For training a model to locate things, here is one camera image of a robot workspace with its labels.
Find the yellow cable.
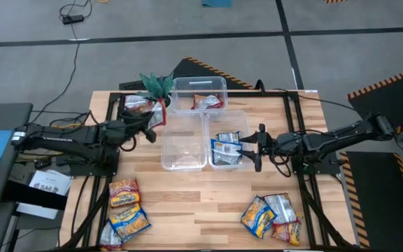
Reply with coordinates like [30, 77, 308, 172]
[14, 122, 85, 165]

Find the black power adapter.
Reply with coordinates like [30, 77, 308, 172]
[61, 14, 85, 25]

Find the green artificial potted plant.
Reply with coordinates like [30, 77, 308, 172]
[136, 71, 175, 109]

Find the white printed paper sheet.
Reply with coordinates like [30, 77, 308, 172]
[28, 169, 73, 197]

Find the blue Maruchan noodle packet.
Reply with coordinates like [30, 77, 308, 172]
[240, 195, 278, 239]
[210, 139, 243, 167]
[108, 204, 153, 244]
[216, 131, 241, 144]

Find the black shelf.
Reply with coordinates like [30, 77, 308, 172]
[1, 180, 69, 211]

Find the yellow Maruchan noodle packet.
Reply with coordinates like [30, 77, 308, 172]
[108, 177, 142, 209]
[270, 215, 303, 246]

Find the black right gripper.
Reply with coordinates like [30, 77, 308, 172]
[239, 122, 285, 173]

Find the black power cable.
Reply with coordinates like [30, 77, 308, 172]
[29, 23, 82, 115]

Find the plain white paper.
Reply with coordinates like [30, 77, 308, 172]
[15, 202, 59, 221]

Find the clear plastic bin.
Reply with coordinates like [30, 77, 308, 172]
[160, 111, 208, 173]
[204, 110, 255, 172]
[171, 76, 229, 113]

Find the white-backed Maruchan noodle packet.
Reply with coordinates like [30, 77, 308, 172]
[263, 192, 297, 225]
[99, 220, 124, 252]

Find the blue floor mat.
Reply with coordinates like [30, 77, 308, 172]
[201, 0, 234, 9]

